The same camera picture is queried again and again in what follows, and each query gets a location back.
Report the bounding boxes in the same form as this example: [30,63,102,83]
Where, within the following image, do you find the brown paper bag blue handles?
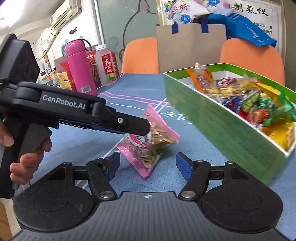
[156,22,227,73]

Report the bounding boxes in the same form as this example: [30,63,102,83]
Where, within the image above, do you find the blue plastic bag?
[208,13,277,48]

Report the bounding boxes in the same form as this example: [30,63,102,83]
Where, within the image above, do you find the floral cloth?
[163,0,232,25]

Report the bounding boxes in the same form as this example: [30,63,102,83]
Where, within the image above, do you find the orange chair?
[220,38,285,86]
[121,37,160,75]

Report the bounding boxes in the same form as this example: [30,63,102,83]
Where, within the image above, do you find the pink seed snack packet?
[116,103,181,179]

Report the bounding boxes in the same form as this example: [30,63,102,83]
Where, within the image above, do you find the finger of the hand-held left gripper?
[58,103,152,138]

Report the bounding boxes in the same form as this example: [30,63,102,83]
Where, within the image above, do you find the person's left hand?
[0,120,53,186]

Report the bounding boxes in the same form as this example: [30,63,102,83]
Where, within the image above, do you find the pile of assorted snack packets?
[187,62,296,152]

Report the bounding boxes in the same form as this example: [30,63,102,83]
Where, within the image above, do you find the red snack box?
[86,51,102,89]

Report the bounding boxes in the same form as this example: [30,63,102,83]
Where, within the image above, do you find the clear juice bottle red label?
[95,44,118,87]

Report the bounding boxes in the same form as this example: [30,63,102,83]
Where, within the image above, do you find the blue printed tablecloth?
[0,73,296,241]

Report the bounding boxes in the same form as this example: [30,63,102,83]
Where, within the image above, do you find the green cardboard box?
[163,63,296,184]

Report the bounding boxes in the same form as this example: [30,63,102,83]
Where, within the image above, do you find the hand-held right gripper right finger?
[175,152,250,201]

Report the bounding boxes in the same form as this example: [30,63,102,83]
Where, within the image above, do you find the framed sign with black characters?
[157,0,286,58]

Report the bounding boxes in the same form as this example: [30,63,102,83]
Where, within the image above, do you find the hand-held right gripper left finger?
[45,151,121,201]

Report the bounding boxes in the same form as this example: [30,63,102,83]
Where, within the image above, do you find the orange carton box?
[56,71,77,92]

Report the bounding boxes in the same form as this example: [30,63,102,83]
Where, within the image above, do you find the orange sausage snack packet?
[187,68,205,93]

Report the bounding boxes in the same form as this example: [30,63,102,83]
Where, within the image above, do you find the pink thermos bottle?
[65,39,99,96]

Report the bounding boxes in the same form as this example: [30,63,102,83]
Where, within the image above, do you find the frosted glass door cat drawing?
[97,0,162,77]

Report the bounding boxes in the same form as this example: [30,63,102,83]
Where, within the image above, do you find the white air conditioner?
[50,0,83,29]

